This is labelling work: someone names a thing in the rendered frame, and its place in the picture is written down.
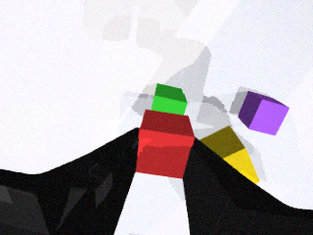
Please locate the purple cube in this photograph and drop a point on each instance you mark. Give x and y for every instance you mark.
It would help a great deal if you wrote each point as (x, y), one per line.
(262, 114)

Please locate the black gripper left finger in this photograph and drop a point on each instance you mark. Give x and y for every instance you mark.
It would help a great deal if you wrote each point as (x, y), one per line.
(81, 197)

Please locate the green block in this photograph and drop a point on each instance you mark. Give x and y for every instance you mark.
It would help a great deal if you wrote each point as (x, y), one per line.
(169, 102)
(169, 88)

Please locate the red block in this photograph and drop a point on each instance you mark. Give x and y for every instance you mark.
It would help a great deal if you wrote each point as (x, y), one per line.
(166, 140)

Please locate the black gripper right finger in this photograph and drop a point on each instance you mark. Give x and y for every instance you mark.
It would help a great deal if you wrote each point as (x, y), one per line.
(221, 201)

